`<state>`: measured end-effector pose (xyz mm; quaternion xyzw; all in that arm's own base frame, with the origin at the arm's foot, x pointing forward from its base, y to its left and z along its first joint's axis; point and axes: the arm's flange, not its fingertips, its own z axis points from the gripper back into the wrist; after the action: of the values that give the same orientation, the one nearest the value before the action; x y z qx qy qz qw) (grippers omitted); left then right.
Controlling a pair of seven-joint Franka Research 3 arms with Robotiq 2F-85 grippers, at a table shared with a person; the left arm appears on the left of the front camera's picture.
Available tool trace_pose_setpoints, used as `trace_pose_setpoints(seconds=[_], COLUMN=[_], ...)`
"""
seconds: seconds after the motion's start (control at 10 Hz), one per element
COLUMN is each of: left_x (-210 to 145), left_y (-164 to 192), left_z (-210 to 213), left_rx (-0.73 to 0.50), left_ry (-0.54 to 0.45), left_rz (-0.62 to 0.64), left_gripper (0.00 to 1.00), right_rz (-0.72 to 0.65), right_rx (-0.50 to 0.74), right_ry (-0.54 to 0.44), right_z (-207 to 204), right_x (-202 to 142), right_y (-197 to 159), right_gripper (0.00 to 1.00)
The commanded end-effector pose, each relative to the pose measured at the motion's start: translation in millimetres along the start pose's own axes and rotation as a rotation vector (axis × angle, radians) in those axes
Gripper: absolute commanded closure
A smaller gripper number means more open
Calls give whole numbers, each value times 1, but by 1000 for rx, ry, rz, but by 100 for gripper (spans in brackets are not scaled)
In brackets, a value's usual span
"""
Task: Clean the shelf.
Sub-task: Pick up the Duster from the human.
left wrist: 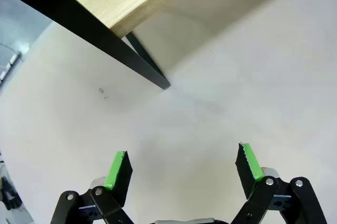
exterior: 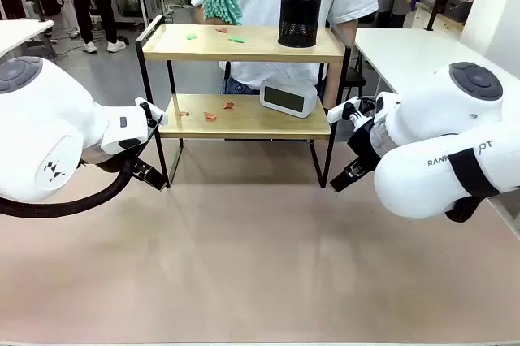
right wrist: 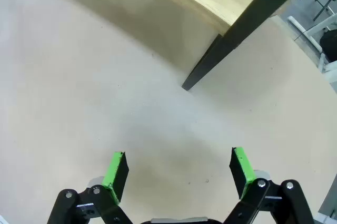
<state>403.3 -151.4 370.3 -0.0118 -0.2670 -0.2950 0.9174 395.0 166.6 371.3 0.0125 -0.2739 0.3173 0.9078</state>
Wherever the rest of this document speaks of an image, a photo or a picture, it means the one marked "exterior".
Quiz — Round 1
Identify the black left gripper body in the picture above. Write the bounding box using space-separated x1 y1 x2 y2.
80 143 144 179

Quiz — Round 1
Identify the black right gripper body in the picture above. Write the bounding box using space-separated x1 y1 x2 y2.
346 117 384 173

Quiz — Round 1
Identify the person's left forearm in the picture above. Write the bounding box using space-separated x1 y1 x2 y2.
323 19 358 114

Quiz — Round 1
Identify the two-tier wood metal shelf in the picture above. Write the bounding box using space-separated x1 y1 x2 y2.
135 14 353 192

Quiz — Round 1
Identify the black chair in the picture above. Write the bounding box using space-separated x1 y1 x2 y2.
341 43 367 102

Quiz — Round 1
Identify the white digital clock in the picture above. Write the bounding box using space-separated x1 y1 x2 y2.
259 77 318 119

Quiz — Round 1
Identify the large white table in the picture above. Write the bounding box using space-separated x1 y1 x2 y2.
352 28 491 96

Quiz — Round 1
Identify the black mesh pen holder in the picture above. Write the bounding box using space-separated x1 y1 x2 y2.
277 0 324 49

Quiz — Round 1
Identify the small white table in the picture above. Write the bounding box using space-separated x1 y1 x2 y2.
0 19 55 58

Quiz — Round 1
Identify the grey storage basket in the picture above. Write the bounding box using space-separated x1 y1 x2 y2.
444 0 477 24

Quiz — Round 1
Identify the black backpack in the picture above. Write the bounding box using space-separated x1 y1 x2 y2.
37 0 66 18

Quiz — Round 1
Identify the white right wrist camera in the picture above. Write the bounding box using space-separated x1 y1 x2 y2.
324 95 377 124

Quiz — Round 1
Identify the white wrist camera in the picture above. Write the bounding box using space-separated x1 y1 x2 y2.
133 96 170 128
324 95 377 124

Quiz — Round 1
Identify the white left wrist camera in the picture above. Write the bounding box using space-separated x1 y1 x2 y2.
133 96 170 128

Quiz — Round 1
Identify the black braided cable sleeve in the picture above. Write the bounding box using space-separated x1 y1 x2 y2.
0 154 141 218

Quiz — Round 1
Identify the black velcro strap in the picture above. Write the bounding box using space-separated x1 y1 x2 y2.
448 146 501 201

